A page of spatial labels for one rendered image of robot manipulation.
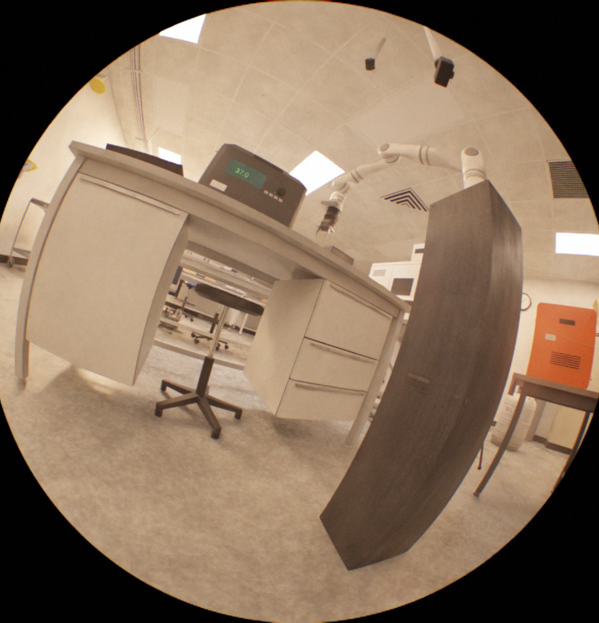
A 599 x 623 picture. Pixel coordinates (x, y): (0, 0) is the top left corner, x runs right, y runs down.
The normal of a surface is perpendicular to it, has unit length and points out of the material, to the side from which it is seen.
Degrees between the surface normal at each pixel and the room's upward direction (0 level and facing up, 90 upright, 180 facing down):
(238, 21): 180
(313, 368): 90
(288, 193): 90
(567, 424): 90
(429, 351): 90
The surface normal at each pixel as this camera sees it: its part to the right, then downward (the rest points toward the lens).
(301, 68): -0.33, 0.94
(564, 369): -0.81, -0.32
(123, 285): 0.48, 0.11
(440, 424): -0.90, -0.34
